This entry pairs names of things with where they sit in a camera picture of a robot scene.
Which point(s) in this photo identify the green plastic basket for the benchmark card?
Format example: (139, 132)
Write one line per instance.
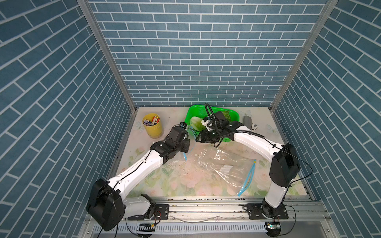
(200, 111)

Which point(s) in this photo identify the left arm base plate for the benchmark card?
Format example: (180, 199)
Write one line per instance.
(159, 212)

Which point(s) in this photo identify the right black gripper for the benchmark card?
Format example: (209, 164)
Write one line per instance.
(204, 137)

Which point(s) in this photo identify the yellow cup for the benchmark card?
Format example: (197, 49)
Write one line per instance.
(153, 126)

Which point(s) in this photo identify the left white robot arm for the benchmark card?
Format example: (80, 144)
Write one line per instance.
(108, 203)

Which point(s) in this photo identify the grey cylindrical object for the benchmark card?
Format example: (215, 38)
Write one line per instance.
(247, 121)

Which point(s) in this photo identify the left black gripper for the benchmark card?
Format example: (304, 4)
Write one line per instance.
(186, 143)

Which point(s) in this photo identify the chinese cabbage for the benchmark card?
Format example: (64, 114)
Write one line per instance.
(196, 123)
(227, 115)

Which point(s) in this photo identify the clear zipper bag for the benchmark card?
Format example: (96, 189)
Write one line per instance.
(169, 179)
(234, 171)

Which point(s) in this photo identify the aluminium rail frame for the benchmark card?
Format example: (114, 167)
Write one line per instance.
(222, 217)

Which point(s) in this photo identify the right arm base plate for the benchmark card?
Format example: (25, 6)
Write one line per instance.
(259, 211)

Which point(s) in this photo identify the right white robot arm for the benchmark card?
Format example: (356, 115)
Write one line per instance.
(284, 164)

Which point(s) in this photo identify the small white clip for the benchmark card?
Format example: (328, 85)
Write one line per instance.
(254, 127)

